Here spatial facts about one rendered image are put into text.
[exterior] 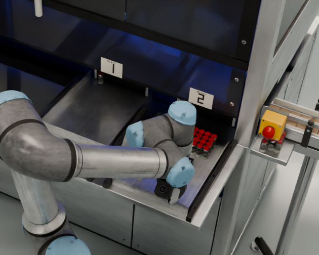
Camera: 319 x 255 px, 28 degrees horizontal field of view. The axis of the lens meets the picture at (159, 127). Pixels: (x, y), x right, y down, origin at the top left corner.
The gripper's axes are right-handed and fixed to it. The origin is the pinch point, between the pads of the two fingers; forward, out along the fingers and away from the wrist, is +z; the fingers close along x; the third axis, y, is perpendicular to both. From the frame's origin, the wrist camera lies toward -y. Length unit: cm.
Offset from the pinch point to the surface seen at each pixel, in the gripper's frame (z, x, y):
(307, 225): 91, -37, 99
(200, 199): 1.4, -7.4, 7.3
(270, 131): -9.8, -18.7, 35.5
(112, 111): 3.1, 37.2, 32.6
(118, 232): 76, 36, 39
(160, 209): 3.5, 2.1, -0.8
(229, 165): 3.4, -9.3, 27.8
